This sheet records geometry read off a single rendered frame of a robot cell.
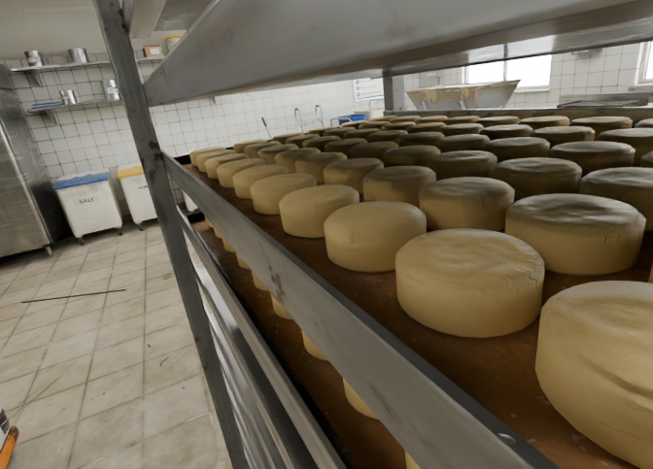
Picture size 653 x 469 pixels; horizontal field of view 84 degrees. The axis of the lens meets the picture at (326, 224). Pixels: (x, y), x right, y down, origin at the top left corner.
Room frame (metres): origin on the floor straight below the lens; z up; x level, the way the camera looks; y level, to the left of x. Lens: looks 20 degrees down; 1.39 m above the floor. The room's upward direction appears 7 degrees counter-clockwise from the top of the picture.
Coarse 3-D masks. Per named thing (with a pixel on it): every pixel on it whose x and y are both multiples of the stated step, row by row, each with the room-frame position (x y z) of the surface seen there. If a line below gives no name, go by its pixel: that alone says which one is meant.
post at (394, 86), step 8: (384, 80) 0.75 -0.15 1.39; (392, 80) 0.73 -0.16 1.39; (400, 80) 0.73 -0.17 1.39; (384, 88) 0.75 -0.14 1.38; (392, 88) 0.73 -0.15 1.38; (400, 88) 0.73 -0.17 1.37; (384, 96) 0.75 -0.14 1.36; (392, 96) 0.73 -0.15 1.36; (400, 96) 0.73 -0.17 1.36; (384, 104) 0.75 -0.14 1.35; (392, 104) 0.73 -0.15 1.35; (400, 104) 0.73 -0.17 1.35
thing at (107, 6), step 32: (96, 0) 0.53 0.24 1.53; (128, 64) 0.53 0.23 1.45; (128, 96) 0.53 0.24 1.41; (160, 160) 0.54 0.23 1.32; (160, 192) 0.53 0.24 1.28; (160, 224) 0.53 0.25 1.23; (192, 288) 0.54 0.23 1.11; (192, 320) 0.53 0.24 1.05; (224, 384) 0.54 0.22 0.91; (224, 416) 0.53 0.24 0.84
